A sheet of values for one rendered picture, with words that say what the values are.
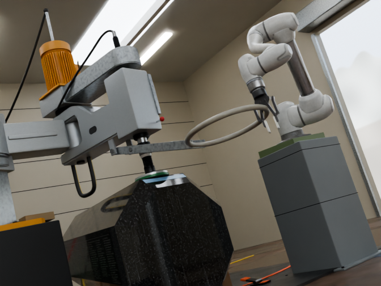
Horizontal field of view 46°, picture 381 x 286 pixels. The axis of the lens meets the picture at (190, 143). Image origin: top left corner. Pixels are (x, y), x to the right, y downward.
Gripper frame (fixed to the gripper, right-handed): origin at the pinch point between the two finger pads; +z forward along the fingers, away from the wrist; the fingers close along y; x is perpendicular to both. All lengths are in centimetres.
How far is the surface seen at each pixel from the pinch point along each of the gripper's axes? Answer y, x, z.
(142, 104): 73, -11, -51
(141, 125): 76, -6, -36
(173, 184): 72, -14, 4
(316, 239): 13, -60, 62
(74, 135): 140, -25, -61
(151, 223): 83, 6, 24
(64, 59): 131, -26, -120
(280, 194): 26, -67, 28
